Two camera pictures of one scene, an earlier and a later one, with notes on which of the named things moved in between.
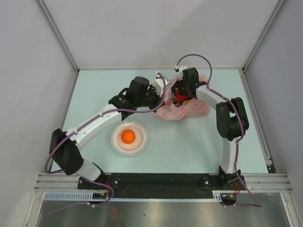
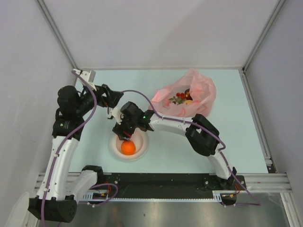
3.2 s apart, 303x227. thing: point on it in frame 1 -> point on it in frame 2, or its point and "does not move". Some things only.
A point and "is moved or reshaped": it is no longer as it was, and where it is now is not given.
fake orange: x=128 y=136 is moved or reshaped
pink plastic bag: x=194 y=108 is moved or reshaped
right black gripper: x=178 y=84 -> x=119 y=129
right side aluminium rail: x=265 y=150 does not move
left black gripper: x=157 y=99 -> x=103 y=100
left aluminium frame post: x=42 y=6 does not move
